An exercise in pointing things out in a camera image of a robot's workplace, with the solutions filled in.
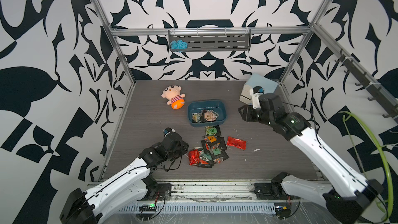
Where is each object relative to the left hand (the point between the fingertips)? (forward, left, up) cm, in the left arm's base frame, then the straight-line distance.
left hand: (187, 143), depth 80 cm
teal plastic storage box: (+25, -20, -4) cm, 32 cm away
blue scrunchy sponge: (+49, +4, +25) cm, 55 cm away
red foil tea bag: (-6, -3, -5) cm, 8 cm away
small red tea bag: (+2, -29, -9) cm, 30 cm away
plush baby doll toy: (+36, +10, -3) cm, 37 cm away
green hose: (-16, -68, +24) cm, 74 cm away
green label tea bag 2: (-1, -15, -7) cm, 17 cm away
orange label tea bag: (+5, -13, -7) cm, 16 cm away
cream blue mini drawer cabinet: (+34, -43, +5) cm, 55 cm away
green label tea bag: (+11, -13, -8) cm, 19 cm away
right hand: (+9, -25, +18) cm, 32 cm away
